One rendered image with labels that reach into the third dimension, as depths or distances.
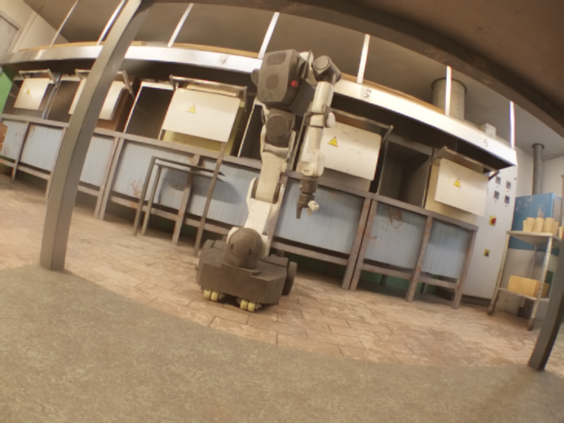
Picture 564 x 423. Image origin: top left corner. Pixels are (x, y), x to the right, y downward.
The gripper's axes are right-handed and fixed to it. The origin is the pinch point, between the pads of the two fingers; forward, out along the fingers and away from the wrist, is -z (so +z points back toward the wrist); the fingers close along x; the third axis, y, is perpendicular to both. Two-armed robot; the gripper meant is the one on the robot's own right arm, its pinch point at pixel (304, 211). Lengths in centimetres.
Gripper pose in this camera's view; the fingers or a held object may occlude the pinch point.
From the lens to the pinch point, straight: 144.9
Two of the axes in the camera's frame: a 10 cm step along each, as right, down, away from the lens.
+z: 1.3, -9.7, -2.0
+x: 6.0, -0.9, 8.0
